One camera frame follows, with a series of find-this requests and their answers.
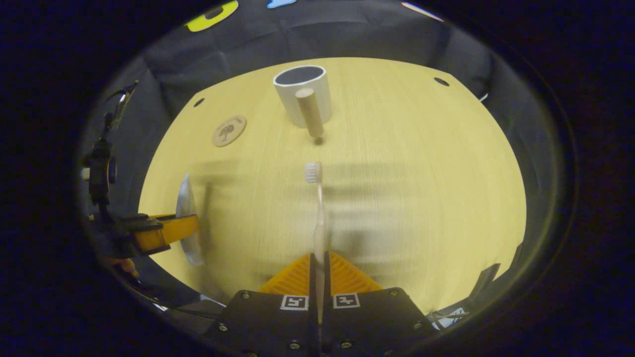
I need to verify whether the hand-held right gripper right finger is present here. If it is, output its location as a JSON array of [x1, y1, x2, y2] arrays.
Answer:
[[320, 250, 440, 357]]

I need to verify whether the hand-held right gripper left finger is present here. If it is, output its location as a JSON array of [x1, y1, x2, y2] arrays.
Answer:
[[204, 252, 318, 357]]

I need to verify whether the white toothpaste tube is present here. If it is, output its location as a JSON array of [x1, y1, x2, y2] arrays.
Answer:
[[176, 172, 205, 267]]

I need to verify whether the beige toothbrush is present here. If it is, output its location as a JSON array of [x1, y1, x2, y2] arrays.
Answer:
[[304, 161, 329, 323]]

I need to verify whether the round cork coaster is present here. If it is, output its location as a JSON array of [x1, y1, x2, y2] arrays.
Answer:
[[212, 115, 248, 148]]

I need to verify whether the white cup with wooden handle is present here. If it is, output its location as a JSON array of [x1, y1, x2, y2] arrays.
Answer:
[[273, 65, 332, 140]]

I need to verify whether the black backdrop cloth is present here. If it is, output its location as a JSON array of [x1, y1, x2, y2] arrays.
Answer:
[[79, 0, 571, 308]]

